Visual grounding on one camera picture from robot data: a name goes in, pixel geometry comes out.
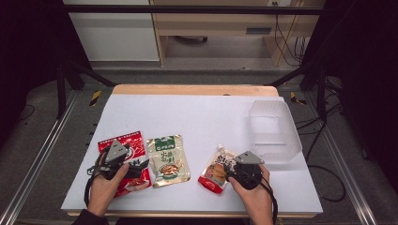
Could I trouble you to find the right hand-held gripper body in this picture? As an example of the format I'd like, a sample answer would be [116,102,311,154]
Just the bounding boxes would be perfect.
[223,150,266,190]

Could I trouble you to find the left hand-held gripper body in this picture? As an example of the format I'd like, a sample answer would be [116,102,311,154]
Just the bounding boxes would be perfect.
[93,139,132,181]

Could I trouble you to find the red seasoning packet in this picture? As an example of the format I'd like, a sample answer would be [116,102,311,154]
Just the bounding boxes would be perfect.
[97,130,153,199]

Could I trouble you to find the green and beige seasoning packet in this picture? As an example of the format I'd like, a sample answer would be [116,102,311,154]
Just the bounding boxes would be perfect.
[145,134,191,188]

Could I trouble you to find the spouted sauce pouch white cap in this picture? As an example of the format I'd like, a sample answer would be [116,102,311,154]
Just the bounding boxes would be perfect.
[197,142,239,195]

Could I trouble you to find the clear plastic container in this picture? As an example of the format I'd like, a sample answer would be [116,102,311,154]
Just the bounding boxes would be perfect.
[248,99,304,165]

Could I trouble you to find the person's right hand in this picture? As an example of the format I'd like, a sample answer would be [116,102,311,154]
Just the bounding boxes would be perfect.
[227,164,274,218]

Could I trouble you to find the person's left hand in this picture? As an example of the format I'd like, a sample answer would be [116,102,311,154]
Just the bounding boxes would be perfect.
[86,162,130,218]

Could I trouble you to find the yellow and black tape strip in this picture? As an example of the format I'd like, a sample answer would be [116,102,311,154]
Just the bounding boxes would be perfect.
[288,91,308,106]
[89,89,103,108]

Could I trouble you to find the black metal stand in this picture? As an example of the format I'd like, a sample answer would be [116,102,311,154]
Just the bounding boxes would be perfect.
[55,58,117,120]
[268,58,330,124]

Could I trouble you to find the white cabinet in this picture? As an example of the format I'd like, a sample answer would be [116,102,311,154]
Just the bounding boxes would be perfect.
[62,0,161,62]

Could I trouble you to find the black curtain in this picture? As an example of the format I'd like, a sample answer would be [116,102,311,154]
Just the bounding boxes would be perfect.
[0,0,92,148]
[299,0,398,195]

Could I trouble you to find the wooden desk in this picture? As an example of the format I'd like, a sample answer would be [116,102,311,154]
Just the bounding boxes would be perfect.
[149,0,327,68]

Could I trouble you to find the right hand-held gripper cable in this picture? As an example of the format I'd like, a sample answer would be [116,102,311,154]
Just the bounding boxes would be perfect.
[250,173,279,225]

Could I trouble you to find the hand-held gripper cable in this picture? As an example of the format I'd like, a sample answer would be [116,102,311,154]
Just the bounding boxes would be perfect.
[250,173,279,225]
[83,152,106,208]

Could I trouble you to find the left hand-held gripper cable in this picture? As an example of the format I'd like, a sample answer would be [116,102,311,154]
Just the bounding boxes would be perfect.
[83,152,106,208]

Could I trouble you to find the metal floor rail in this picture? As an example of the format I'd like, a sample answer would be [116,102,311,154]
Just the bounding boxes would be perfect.
[303,90,380,225]
[0,90,80,225]

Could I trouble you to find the black floor cable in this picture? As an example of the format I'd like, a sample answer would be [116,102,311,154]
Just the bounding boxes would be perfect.
[294,102,347,203]

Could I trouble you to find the black cables under desk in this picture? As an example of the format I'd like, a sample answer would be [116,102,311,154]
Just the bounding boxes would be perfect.
[272,1,310,68]

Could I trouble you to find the black horizontal frame bar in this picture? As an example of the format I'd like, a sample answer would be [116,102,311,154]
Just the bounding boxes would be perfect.
[60,4,325,16]

